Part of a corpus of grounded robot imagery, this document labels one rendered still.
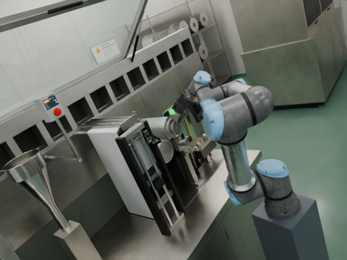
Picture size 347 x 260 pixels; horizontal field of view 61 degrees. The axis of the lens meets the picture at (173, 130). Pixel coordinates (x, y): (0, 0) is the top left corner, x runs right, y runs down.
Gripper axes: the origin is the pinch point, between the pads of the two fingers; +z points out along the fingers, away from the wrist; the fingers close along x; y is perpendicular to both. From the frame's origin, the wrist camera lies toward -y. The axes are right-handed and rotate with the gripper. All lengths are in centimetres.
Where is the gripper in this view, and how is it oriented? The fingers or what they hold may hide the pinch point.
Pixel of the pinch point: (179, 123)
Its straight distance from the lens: 160.2
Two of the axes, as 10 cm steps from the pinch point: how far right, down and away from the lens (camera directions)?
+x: -5.6, 5.0, -6.6
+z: -3.5, 5.7, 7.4
